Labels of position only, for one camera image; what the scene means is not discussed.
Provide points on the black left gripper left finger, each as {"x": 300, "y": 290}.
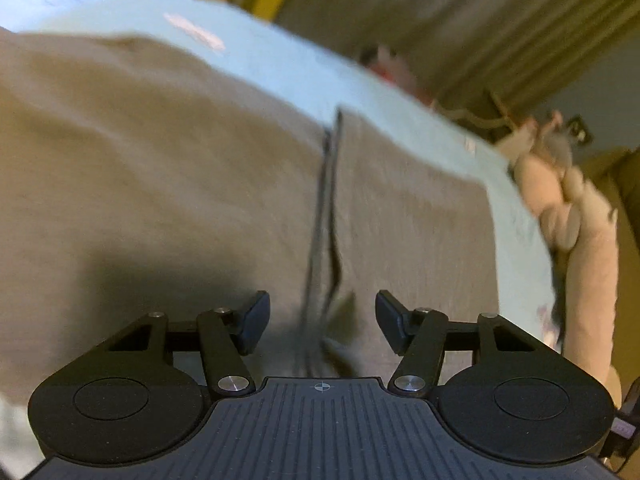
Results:
{"x": 145, "y": 390}

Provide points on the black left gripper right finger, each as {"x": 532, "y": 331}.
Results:
{"x": 496, "y": 388}

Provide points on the brown knit pants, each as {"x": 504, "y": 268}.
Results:
{"x": 134, "y": 178}

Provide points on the pink plush toy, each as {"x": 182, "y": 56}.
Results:
{"x": 579, "y": 226}

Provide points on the red pink bag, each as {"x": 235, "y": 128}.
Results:
{"x": 391, "y": 67}

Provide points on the grey curtain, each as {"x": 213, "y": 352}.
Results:
{"x": 524, "y": 50}

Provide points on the light blue bed sheet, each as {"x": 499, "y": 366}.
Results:
{"x": 318, "y": 82}

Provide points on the wall power socket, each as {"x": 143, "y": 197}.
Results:
{"x": 578, "y": 131}

